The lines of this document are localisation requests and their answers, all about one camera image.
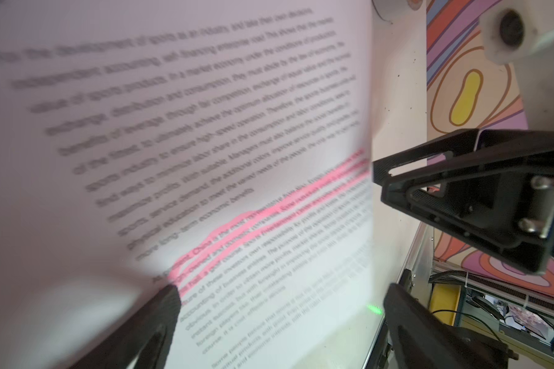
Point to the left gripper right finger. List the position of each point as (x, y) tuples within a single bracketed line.
[(420, 340)]

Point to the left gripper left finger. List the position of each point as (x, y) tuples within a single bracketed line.
[(144, 340)]

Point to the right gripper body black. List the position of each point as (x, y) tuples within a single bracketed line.
[(505, 193)]

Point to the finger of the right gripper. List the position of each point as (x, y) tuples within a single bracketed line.
[(446, 213), (456, 143)]

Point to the printed paper sheet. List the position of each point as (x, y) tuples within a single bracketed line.
[(218, 146)]

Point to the clear tape roll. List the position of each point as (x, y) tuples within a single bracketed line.
[(391, 10)]

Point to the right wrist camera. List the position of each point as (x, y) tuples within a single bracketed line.
[(521, 33)]

